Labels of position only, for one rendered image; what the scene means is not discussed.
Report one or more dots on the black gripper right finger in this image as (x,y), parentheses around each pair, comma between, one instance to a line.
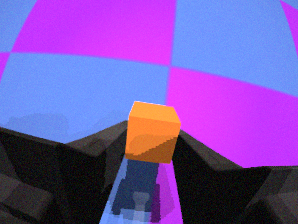
(214,190)

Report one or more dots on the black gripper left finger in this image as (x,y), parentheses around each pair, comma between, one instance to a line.
(79,174)

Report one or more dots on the orange block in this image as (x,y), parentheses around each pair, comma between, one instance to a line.
(152,133)

